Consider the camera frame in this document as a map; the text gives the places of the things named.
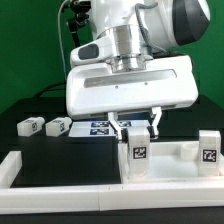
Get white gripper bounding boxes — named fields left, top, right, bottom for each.
left=66, top=34, right=198, bottom=142

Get white square tabletop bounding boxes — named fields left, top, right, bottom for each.
left=118, top=141, right=224, bottom=184

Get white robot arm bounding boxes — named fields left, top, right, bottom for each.
left=66, top=0, right=210, bottom=136

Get paper sheet with fiducial markers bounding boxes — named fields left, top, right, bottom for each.
left=69, top=120, right=149, bottom=137

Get white U-shaped obstacle fence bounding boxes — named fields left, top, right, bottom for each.
left=0, top=151, right=224, bottom=214

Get black cable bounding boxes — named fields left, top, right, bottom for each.
left=32, top=81, right=68, bottom=98

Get white cable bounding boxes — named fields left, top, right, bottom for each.
left=57, top=0, right=70, bottom=84

